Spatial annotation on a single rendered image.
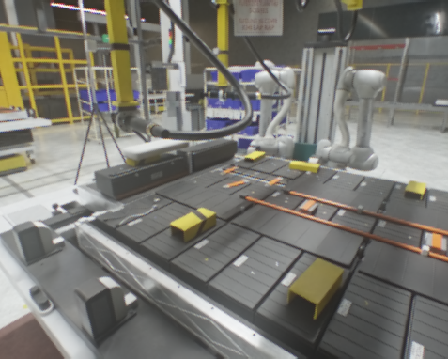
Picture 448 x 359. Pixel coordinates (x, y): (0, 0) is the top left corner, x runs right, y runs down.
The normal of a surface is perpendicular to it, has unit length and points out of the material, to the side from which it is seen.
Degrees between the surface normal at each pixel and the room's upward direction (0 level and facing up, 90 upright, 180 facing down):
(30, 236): 90
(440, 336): 0
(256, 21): 90
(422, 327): 0
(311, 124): 90
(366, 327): 0
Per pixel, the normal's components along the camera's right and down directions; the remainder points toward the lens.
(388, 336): 0.00, -0.94
